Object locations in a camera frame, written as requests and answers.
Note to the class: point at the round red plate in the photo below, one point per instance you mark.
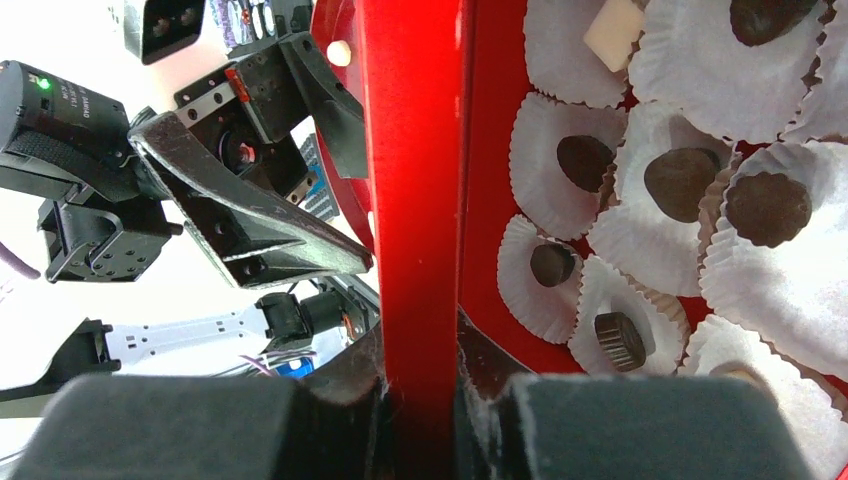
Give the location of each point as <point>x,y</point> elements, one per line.
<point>341,129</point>

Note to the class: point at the grey lego baseplate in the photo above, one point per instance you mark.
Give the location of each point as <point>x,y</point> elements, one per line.
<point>319,199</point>

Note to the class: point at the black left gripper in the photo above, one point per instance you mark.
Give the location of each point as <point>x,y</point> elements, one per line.
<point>227,158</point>

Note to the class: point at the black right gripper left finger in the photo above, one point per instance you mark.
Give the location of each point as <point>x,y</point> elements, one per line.
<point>322,426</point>

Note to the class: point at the red square box lid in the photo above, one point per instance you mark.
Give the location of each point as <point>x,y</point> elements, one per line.
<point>414,75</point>

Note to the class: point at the dark oval chocolate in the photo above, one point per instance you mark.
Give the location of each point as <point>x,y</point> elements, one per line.
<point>677,181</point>

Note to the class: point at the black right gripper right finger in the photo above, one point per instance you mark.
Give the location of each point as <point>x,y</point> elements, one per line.
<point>512,423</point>

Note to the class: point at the dark chocolate tray front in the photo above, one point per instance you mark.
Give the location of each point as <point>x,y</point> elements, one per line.
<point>584,160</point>

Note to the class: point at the red chocolate box tray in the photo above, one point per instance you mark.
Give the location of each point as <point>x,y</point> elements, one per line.
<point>650,295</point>

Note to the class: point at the caramel chocolate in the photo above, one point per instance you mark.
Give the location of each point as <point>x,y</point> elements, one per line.
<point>614,30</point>

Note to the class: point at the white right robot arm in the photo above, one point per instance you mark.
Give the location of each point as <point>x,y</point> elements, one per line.
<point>205,347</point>

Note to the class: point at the white oval chocolate left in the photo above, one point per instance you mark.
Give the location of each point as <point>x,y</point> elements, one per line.
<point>339,53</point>

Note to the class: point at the dark round chocolate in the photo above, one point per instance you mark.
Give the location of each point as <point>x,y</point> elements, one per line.
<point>768,209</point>

